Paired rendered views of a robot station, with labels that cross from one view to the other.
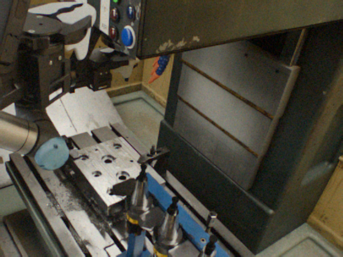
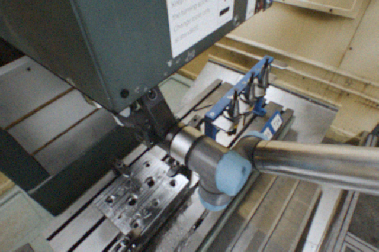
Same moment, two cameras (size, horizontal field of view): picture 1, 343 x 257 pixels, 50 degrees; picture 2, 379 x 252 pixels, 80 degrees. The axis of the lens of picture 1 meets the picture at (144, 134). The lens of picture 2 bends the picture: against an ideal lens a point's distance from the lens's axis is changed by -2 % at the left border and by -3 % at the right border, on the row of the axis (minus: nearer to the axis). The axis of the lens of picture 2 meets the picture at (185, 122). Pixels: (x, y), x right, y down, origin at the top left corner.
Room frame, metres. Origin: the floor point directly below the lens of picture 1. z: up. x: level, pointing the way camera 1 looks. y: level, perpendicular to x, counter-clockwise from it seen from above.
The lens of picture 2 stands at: (0.85, 0.53, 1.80)
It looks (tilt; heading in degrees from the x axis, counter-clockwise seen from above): 47 degrees down; 262
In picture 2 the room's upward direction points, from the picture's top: 5 degrees counter-clockwise
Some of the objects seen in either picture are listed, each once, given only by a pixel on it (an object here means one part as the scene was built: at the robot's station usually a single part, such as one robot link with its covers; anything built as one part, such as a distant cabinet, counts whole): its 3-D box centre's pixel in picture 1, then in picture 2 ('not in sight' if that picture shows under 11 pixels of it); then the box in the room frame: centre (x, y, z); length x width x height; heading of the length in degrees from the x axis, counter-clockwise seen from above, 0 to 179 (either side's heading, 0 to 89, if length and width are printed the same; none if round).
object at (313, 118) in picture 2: not in sight; (234, 126); (0.43, -0.34, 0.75); 0.89 x 0.70 x 0.26; 129
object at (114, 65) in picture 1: (111, 63); not in sight; (0.87, 0.11, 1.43); 0.09 x 0.05 x 0.02; 116
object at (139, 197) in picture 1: (140, 189); (234, 105); (0.61, -0.01, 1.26); 0.04 x 0.04 x 0.07
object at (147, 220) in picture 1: (152, 219); (240, 106); (0.56, -0.04, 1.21); 0.07 x 0.05 x 0.01; 129
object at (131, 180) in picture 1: (126, 188); (224, 124); (0.65, 0.03, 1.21); 0.07 x 0.05 x 0.01; 129
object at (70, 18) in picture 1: (81, 35); not in sight; (0.42, 0.09, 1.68); 0.09 x 0.03 x 0.06; 159
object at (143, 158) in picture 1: (152, 160); (120, 168); (1.06, -0.04, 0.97); 0.13 x 0.03 x 0.15; 129
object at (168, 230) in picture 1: (170, 221); (250, 88); (0.52, -0.08, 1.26); 0.04 x 0.04 x 0.07
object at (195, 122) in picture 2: not in sight; (185, 136); (0.76, -0.18, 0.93); 0.26 x 0.05 x 0.06; 44
